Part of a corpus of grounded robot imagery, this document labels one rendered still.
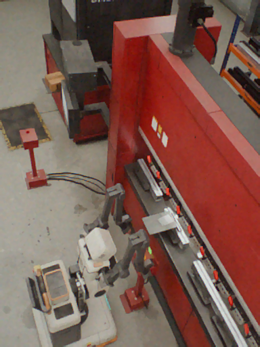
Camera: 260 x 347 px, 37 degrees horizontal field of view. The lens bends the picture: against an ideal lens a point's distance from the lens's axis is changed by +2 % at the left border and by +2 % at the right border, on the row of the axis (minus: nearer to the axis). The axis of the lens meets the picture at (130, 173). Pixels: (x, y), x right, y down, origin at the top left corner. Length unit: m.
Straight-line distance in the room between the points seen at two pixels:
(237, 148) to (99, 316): 2.16
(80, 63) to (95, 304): 2.17
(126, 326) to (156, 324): 0.29
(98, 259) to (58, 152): 2.72
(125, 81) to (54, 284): 1.73
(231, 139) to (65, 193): 2.93
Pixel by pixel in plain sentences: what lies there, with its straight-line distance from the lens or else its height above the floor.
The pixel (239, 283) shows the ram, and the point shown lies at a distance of 2.76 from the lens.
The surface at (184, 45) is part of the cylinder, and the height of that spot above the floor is 2.38.
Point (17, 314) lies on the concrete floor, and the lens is 4.16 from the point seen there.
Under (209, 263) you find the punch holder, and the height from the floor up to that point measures 1.24.
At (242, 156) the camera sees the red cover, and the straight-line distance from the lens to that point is 2.26.
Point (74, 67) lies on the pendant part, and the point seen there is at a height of 1.95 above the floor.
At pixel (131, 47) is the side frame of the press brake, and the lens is 3.15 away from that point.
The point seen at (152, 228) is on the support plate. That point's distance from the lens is 3.39.
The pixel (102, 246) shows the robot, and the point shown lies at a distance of 2.81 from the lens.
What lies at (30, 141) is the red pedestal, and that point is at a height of 0.79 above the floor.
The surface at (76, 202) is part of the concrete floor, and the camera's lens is 4.77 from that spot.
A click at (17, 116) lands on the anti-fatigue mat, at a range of 5.93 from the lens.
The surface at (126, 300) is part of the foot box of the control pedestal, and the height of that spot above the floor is 0.01.
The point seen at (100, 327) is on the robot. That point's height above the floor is 0.28.
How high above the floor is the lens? 3.80
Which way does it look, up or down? 48 degrees down
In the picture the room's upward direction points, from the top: 7 degrees clockwise
